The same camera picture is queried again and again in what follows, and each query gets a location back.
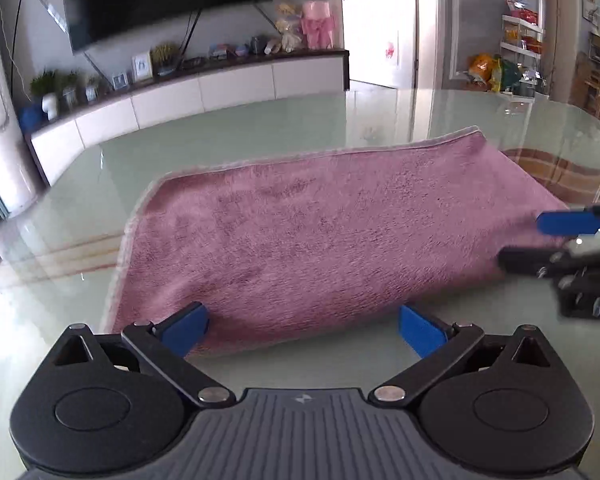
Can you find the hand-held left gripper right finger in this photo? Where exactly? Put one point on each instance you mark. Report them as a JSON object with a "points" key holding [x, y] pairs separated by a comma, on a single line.
{"points": [[419, 331]]}

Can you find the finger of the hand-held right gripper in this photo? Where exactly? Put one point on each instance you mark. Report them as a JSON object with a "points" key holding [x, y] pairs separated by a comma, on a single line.
{"points": [[567, 222], [530, 260]]}

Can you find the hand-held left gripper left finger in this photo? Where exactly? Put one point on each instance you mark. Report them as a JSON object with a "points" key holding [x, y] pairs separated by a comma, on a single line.
{"points": [[187, 329]]}

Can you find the pink towel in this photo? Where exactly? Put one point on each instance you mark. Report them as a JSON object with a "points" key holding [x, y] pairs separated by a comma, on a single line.
{"points": [[330, 230]]}

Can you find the green bag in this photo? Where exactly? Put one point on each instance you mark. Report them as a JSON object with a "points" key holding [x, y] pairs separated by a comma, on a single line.
{"points": [[506, 76]]}

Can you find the orange bag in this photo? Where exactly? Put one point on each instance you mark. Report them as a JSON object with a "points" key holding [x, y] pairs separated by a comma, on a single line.
{"points": [[481, 67]]}

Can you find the white shelf rack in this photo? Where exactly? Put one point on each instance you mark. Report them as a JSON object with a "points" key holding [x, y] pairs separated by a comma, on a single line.
{"points": [[522, 40]]}

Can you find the white television cabinet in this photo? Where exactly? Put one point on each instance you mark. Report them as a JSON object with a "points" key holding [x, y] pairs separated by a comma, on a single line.
{"points": [[190, 95]]}

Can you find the small door poster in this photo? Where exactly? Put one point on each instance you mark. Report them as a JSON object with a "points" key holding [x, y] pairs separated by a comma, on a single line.
{"points": [[391, 54]]}

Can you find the small potted plant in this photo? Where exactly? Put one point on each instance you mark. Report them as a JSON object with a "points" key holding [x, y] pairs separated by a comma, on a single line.
{"points": [[91, 91], [70, 91]]}

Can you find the blue pot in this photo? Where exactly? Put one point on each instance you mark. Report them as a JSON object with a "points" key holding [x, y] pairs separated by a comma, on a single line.
{"points": [[30, 119]]}

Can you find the black tray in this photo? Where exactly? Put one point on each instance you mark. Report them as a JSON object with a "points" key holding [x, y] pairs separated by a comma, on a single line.
{"points": [[194, 61]]}

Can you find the yellow green potted plant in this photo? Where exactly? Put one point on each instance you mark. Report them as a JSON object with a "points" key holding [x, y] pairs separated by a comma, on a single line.
{"points": [[165, 59]]}

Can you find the potted plant white pot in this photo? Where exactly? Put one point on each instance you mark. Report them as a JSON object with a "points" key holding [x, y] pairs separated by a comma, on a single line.
{"points": [[49, 95]]}

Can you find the stack of books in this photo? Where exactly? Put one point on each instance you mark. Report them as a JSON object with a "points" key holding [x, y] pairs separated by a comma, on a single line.
{"points": [[219, 51]]}

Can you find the white door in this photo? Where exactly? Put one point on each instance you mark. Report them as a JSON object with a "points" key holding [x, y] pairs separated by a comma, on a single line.
{"points": [[377, 15]]}

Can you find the blue bowl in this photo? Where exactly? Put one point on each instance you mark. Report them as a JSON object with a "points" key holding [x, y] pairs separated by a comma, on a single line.
{"points": [[242, 51]]}

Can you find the white tower air conditioner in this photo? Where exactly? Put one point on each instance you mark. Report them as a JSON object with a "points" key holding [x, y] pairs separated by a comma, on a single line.
{"points": [[5, 110]]}

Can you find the dark jar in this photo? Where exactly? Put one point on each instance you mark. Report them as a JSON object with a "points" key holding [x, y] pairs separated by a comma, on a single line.
{"points": [[258, 45]]}

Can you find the pink gift box with bow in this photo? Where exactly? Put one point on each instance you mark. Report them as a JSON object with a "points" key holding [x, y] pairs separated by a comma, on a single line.
{"points": [[318, 27]]}

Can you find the plush bear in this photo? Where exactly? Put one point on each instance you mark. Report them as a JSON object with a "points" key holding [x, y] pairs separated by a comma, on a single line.
{"points": [[289, 30]]}

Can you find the small photo frame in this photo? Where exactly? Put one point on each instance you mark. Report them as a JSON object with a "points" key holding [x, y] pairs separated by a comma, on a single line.
{"points": [[120, 80]]}

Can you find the white photo frame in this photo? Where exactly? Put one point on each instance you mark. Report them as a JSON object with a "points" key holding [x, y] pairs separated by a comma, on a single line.
{"points": [[142, 66]]}

